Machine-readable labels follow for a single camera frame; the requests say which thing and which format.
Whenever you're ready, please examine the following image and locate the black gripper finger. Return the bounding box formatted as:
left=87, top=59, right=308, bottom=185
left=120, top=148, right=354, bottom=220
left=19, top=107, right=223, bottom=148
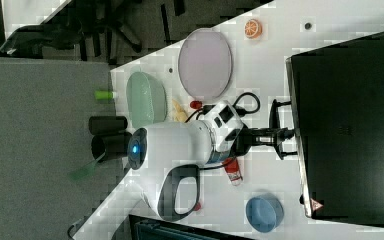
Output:
left=271, top=128, right=295, bottom=140
left=271, top=139, right=283, bottom=149

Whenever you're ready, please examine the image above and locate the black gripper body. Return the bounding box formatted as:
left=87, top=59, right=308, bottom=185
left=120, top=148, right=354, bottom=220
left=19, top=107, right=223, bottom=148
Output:
left=230, top=127, right=273, bottom=157

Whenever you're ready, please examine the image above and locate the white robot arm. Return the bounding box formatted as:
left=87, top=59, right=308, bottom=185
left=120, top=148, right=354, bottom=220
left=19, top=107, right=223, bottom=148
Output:
left=128, top=101, right=294, bottom=221

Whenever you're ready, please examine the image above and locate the red ketchup bottle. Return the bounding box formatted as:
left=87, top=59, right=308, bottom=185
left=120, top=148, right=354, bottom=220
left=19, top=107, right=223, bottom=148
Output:
left=223, top=158, right=243, bottom=186

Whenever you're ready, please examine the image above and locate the small red tomato toy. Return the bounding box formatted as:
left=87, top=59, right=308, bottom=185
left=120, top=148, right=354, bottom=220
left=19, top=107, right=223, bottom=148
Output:
left=189, top=101, right=203, bottom=109

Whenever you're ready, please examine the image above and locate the yellow banana toy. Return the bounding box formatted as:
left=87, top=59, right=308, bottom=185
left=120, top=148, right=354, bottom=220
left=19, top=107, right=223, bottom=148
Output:
left=172, top=100, right=188, bottom=122

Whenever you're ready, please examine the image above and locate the blue bowl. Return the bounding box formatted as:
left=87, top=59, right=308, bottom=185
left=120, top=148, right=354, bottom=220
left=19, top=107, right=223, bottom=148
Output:
left=245, top=193, right=284, bottom=233

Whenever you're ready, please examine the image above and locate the red strawberry toy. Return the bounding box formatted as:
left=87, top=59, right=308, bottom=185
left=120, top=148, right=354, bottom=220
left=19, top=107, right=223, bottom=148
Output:
left=194, top=202, right=202, bottom=211

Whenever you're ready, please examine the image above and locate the lilac oval plate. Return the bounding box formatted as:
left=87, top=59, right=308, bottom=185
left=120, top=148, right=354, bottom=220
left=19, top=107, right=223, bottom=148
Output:
left=178, top=28, right=232, bottom=101

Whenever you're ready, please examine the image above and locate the green perforated colander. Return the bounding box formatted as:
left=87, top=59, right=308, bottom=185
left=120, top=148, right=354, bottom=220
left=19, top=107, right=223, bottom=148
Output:
left=126, top=72, right=167, bottom=128

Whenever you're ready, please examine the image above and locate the orange slice toy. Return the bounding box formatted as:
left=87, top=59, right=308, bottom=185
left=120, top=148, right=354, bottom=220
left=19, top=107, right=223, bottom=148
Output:
left=244, top=19, right=263, bottom=39

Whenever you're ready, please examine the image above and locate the dark blue crate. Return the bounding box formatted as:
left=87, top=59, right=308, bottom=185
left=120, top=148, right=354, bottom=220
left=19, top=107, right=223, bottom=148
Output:
left=129, top=215, right=251, bottom=240

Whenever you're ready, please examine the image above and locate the black cylinder holder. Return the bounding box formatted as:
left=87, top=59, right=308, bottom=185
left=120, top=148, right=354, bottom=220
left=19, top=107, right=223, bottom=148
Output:
left=91, top=132, right=132, bottom=162
left=88, top=116, right=128, bottom=135

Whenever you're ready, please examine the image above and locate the green marker pen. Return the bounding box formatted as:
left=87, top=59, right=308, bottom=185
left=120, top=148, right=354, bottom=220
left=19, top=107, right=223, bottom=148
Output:
left=94, top=90, right=118, bottom=100

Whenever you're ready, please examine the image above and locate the black office chair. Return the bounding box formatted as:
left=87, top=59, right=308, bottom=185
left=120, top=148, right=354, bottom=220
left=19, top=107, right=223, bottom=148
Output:
left=0, top=0, right=188, bottom=63

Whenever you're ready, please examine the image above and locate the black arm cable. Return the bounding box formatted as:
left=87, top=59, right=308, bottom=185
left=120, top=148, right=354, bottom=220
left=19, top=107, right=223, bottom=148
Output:
left=183, top=91, right=261, bottom=123

